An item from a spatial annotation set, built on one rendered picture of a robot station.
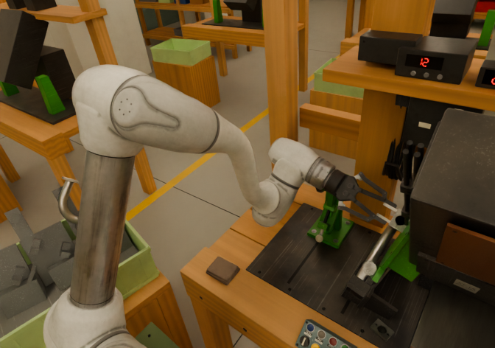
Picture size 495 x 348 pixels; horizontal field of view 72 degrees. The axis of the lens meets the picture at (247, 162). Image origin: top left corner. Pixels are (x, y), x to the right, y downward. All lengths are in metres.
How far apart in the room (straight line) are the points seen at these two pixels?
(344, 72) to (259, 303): 0.77
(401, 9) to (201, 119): 0.67
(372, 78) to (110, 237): 0.78
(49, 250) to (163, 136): 1.03
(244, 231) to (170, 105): 0.92
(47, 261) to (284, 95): 1.11
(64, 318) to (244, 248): 0.69
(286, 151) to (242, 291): 0.50
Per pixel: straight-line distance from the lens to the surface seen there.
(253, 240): 1.40
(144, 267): 1.41
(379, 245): 1.17
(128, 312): 1.43
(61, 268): 1.51
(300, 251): 1.32
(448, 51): 1.01
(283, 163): 1.05
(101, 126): 0.71
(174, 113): 0.59
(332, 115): 1.38
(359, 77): 1.04
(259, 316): 1.18
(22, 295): 1.53
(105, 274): 0.88
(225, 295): 1.23
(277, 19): 1.26
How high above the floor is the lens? 1.91
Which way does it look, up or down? 35 degrees down
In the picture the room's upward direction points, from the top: 6 degrees counter-clockwise
